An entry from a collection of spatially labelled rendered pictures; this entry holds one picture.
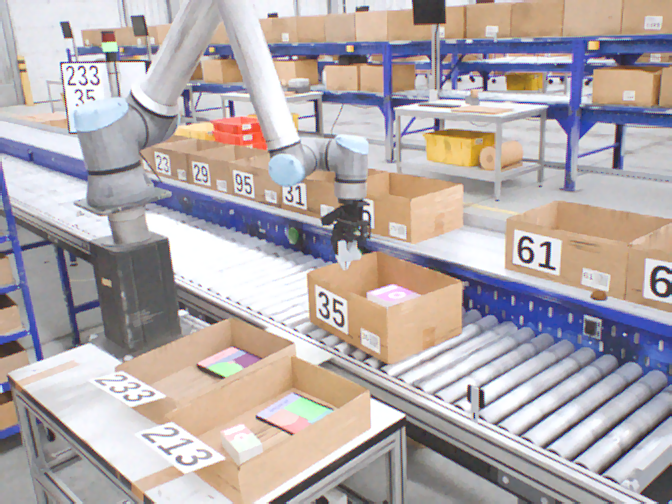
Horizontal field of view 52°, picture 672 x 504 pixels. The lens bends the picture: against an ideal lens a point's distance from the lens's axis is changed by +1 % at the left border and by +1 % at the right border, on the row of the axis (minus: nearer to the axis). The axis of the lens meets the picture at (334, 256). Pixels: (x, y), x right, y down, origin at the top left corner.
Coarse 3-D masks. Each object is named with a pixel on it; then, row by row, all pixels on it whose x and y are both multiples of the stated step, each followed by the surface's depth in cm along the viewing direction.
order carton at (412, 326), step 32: (384, 256) 227; (352, 288) 227; (416, 288) 218; (448, 288) 197; (320, 320) 214; (352, 320) 199; (384, 320) 187; (416, 320) 192; (448, 320) 201; (384, 352) 190; (416, 352) 196
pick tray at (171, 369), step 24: (192, 336) 193; (216, 336) 199; (240, 336) 200; (264, 336) 192; (144, 360) 182; (168, 360) 188; (192, 360) 194; (264, 360) 176; (168, 384) 184; (192, 384) 184; (216, 384) 165; (144, 408) 170; (168, 408) 161
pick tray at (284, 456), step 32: (256, 384) 170; (288, 384) 178; (320, 384) 171; (352, 384) 162; (192, 416) 158; (224, 416) 165; (352, 416) 155; (288, 448) 142; (320, 448) 149; (224, 480) 139; (256, 480) 138; (288, 480) 144
